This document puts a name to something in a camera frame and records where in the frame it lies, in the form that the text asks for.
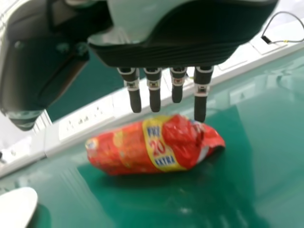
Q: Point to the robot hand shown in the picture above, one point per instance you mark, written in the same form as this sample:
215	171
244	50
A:
166	35

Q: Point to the red biscuit packet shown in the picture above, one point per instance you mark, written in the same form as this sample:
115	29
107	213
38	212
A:
123	152

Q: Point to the plate with brown leaf pattern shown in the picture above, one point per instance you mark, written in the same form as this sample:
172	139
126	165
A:
14	209

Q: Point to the white socket strip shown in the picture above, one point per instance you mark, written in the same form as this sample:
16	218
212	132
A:
268	46
83	118

